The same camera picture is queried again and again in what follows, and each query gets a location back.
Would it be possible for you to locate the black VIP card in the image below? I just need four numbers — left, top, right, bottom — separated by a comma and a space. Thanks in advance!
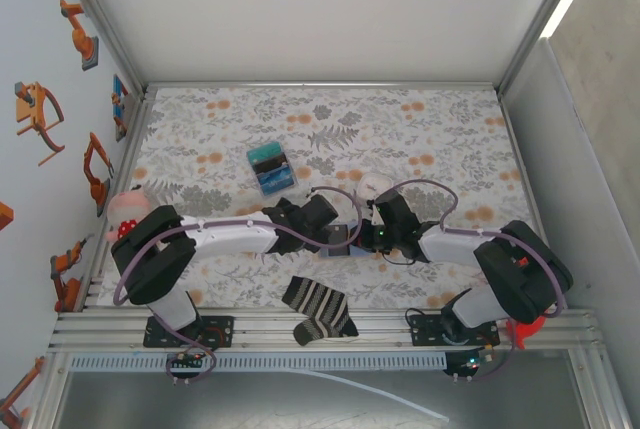
327, 224, 350, 250

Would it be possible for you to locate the clear plastic card box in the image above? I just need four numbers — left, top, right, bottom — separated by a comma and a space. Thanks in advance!
245, 139, 300, 199

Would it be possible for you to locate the blue VIP card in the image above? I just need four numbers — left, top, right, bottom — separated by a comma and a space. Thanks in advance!
257, 164, 299, 198

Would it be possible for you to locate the teal card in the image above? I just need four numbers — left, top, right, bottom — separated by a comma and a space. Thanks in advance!
247, 141, 286, 164

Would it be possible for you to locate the small clear round container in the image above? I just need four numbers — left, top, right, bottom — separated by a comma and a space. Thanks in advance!
358, 171, 394, 198

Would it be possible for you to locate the black and beige striped sock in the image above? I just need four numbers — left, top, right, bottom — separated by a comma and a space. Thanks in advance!
281, 275, 360, 348

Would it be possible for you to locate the floral table mat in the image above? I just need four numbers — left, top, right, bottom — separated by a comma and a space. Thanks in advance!
97, 86, 547, 310

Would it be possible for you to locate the black controller board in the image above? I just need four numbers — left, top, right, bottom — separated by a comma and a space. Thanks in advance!
443, 348, 494, 380
166, 351, 207, 375

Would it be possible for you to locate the red toy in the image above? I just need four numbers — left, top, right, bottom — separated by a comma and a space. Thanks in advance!
503, 315, 547, 351

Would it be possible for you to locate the pink plush toy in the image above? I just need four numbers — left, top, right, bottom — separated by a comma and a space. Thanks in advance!
103, 186, 151, 243

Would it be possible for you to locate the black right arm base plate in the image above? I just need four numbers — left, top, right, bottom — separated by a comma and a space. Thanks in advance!
409, 312, 501, 348

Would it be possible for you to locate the aluminium frame rail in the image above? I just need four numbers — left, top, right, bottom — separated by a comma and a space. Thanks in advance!
143, 80, 501, 91
47, 307, 601, 353
82, 88, 157, 311
498, 90, 567, 309

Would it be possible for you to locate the white slotted cable duct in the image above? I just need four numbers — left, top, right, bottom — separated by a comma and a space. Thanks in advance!
69, 353, 448, 371

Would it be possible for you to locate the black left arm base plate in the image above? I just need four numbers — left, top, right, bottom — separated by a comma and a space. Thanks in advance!
143, 315, 235, 349

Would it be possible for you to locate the short purple cable loop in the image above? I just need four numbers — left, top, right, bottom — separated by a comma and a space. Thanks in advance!
452, 328, 516, 383
166, 345, 222, 386

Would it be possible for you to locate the blue and orange wall sticker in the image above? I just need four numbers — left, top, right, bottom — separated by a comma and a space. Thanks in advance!
110, 73, 134, 143

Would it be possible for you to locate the aluminium frame post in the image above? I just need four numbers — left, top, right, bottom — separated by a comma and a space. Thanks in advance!
498, 0, 595, 95
49, 0, 151, 95

